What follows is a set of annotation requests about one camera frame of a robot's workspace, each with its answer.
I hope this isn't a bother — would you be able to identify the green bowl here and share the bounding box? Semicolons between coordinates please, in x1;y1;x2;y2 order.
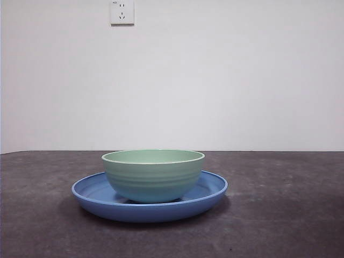
101;149;205;204

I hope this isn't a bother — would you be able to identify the blue plate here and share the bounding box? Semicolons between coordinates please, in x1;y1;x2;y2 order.
71;170;229;224

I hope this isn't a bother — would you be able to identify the white wall socket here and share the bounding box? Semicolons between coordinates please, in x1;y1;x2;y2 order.
110;0;135;27

